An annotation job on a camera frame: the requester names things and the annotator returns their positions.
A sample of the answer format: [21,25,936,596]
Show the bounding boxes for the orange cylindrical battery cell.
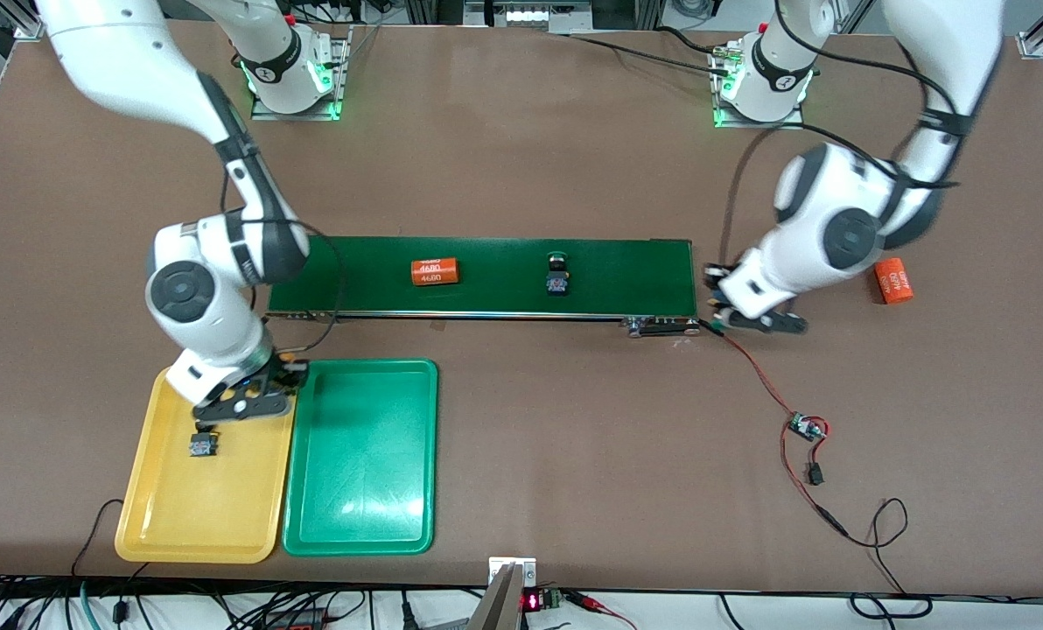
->
[410,257,461,287]
[874,257,915,305]

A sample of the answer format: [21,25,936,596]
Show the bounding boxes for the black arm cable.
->
[721,0,964,268]
[220,171,347,355]

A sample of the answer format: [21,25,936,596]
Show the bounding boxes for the thin black looped cable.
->
[843,497,934,620]

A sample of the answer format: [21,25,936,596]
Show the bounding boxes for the green conveyor belt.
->
[265,234,702,338]

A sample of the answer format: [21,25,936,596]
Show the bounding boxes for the yellow plastic tray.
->
[114,364,299,564]

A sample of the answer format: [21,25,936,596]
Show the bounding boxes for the grey metal camera pole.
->
[467,564,524,630]

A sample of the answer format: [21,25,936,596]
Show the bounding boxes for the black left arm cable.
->
[721,0,964,268]

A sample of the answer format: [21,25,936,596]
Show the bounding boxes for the long black base cable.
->
[565,33,732,78]

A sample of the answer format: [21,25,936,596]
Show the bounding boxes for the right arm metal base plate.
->
[250,26,349,122]

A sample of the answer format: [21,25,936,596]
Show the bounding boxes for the red black twin wire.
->
[724,337,801,419]

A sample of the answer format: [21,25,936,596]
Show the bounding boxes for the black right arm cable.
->
[220,171,347,355]

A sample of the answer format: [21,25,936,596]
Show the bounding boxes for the white electronics box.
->
[465,0,594,34]

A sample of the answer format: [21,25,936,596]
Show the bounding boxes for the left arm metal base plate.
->
[710,44,807,130]

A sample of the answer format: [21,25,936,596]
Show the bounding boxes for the red clip lead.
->
[565,591,638,630]

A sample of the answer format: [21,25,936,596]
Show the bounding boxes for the short black base cable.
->
[657,24,728,58]

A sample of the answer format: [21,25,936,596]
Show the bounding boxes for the black connector with short lead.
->
[805,430,831,487]

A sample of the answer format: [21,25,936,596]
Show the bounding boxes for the green plastic tray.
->
[281,358,439,557]

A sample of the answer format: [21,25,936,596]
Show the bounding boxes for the thin red wire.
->
[780,427,829,517]

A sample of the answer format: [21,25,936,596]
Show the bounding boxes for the silver mount bracket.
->
[488,556,537,585]

